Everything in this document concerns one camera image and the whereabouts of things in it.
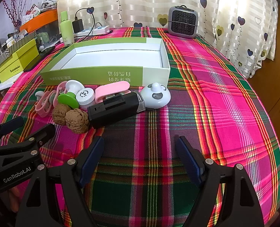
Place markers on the dried purple flower branches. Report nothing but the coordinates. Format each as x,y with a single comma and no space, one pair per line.
13,9

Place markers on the green white cardboard box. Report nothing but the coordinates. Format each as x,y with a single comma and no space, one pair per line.
121,56

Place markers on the pink green plaid tablecloth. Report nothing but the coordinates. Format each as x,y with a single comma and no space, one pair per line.
225,99

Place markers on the large brown walnut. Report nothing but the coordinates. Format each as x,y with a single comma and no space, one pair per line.
77,120

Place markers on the pink oval clip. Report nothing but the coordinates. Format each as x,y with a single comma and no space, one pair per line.
61,85

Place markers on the light green bottle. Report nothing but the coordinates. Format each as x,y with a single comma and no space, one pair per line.
66,30

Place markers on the orange box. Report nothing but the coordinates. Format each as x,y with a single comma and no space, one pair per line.
40,19

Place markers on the pink looped clip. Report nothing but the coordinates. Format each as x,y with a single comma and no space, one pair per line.
41,110

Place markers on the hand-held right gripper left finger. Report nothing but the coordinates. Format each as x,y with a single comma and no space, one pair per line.
92,156

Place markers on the grey fan heater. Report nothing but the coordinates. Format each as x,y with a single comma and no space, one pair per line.
181,21

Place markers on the black charger adapter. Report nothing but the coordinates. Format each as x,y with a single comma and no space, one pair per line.
78,26

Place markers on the white panda massager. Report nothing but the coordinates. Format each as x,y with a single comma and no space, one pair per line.
158,99

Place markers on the black phone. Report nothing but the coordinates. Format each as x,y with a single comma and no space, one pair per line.
39,58

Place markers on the green white mushroom massager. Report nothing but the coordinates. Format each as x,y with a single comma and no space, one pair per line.
67,99

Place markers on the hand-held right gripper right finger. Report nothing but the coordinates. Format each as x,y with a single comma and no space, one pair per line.
188,158

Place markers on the white blue power strip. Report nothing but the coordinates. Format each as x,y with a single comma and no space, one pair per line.
97,30

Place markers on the black rectangular device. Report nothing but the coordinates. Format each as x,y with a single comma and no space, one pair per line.
111,111

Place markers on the striped gift box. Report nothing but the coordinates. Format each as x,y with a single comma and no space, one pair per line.
16,43

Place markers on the printed paper packets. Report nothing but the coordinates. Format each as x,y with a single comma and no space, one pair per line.
31,14

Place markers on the wooden furniture panel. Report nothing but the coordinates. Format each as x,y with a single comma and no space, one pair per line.
272,87

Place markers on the small brown walnut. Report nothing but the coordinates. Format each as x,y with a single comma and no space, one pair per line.
60,114

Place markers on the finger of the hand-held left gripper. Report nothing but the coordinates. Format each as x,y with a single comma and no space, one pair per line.
12,124
42,132

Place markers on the cream heart print curtain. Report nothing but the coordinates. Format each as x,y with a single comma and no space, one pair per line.
154,0

